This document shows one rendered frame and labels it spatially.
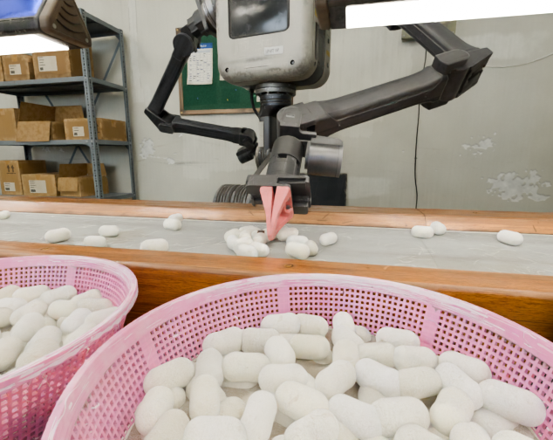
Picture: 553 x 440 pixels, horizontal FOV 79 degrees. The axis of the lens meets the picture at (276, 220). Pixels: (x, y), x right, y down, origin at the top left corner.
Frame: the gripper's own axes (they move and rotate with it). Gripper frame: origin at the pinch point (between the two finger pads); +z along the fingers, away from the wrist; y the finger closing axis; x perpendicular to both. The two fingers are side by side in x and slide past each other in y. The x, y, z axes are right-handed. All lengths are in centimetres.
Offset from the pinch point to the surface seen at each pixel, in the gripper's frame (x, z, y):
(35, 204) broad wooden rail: 14, -15, -64
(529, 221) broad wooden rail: 13.4, -15.0, 43.8
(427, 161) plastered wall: 130, -160, 67
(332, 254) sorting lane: 1.0, 2.4, 9.3
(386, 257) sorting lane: 1.1, 2.2, 16.7
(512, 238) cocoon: 6.4, -5.8, 36.1
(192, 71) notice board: 81, -207, -109
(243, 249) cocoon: -4.1, 5.6, -2.1
